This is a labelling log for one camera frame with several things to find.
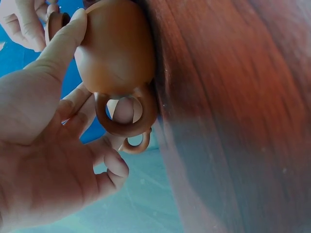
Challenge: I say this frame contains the person's right hand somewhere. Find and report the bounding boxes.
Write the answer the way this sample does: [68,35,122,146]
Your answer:
[0,0,60,53]

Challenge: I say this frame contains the person's left hand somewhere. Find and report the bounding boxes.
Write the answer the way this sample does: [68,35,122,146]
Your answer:
[0,8,144,233]

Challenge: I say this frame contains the brown round clay piece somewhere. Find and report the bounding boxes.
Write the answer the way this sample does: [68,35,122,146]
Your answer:
[45,12,71,47]

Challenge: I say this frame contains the brown clay teapot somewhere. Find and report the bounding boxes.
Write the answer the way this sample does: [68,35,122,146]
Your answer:
[74,0,159,138]

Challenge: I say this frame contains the small brown ring handle cup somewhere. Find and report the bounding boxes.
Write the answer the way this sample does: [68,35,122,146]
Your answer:
[119,128,152,155]

